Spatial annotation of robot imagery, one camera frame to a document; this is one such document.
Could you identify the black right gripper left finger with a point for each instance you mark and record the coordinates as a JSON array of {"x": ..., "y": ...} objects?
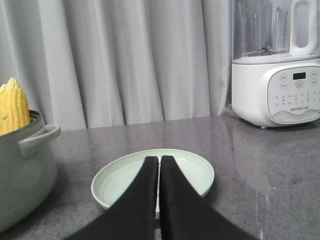
[{"x": 132, "y": 216}]

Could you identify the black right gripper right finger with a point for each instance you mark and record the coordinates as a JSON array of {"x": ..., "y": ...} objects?
[{"x": 183, "y": 213}]

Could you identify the pale green round plate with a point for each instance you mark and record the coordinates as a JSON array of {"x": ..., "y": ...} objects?
[{"x": 113, "y": 180}]

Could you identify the green electric cooking pot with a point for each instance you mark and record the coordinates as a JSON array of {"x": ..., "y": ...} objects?
[{"x": 28, "y": 169}]

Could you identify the white pleated curtain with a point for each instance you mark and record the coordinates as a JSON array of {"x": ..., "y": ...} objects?
[{"x": 100, "y": 63}]

